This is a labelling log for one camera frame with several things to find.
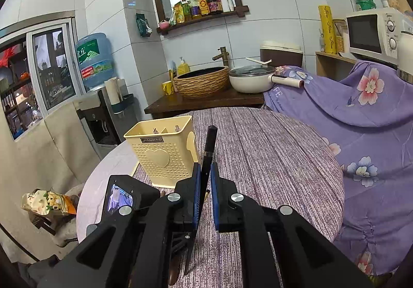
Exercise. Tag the water dispenser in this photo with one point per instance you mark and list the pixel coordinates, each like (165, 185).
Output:
(96, 123)

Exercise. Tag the white pan with lid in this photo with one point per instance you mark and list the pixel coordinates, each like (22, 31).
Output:
(251, 83)

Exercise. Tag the yellow soap bottle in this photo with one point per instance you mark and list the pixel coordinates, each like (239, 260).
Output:
(183, 68)

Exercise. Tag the dark wooden counter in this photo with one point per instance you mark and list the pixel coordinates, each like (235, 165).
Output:
(206, 102)

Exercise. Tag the yellow mug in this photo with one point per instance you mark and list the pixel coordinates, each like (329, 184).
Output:
(167, 88)

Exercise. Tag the white kettle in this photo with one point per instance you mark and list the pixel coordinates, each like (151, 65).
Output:
(406, 55)

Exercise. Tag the green wall packet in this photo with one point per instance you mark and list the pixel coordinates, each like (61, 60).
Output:
(143, 25)

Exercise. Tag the green bottle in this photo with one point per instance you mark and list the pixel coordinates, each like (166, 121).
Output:
(186, 12)

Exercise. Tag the yellow perforated utensil holder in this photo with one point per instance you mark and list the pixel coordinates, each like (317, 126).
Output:
(155, 159)

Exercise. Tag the window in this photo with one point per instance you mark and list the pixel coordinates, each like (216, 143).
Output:
(48, 68)

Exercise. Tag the paper cup stack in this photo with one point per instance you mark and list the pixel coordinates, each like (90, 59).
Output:
(113, 89)

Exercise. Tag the purple striped tablecloth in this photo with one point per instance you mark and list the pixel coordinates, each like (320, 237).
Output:
(258, 162)

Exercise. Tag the grey cup holder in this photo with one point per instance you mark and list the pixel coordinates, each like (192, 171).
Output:
(125, 104)

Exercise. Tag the white microwave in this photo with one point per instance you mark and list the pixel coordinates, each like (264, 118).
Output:
(364, 30)

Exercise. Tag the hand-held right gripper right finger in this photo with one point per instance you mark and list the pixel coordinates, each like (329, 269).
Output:
(215, 191)

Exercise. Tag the brass faucet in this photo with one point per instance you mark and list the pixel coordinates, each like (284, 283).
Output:
(223, 55)

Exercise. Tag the pink bowl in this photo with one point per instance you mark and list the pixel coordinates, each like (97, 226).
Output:
(164, 25)

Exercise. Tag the oil bottle purple label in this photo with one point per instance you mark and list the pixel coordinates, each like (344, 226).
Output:
(195, 7)

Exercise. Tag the black chopstick gold band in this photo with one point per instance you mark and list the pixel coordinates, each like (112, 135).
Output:
(207, 194)

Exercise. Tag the light wooden shelf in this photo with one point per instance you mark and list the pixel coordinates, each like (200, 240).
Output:
(332, 65)

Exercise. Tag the amber bottle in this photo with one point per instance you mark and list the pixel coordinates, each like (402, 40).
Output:
(203, 4)

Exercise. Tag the beige cloth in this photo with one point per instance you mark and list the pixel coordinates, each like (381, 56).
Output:
(67, 146)

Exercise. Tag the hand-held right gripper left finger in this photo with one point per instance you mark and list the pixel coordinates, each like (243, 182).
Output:
(196, 184)

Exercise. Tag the white bottle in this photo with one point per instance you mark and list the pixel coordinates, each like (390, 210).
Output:
(225, 2)
(231, 3)

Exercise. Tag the yellow seasoning bag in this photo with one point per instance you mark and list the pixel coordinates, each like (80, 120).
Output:
(178, 13)

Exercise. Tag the woven basin sink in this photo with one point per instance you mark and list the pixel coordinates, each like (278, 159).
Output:
(200, 84)

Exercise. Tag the purple floral cloth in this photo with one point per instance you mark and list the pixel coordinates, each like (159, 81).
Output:
(371, 146)

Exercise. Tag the brown white rice cooker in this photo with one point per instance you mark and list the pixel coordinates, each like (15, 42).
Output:
(284, 54)

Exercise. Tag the blue water jug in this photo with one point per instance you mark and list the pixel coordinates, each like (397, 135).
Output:
(93, 59)

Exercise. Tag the white ladle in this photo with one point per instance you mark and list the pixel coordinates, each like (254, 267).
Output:
(259, 60)

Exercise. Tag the floral snack bag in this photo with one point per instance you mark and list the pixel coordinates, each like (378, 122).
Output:
(45, 202)

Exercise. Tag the glass jar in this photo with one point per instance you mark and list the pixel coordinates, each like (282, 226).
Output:
(339, 39)

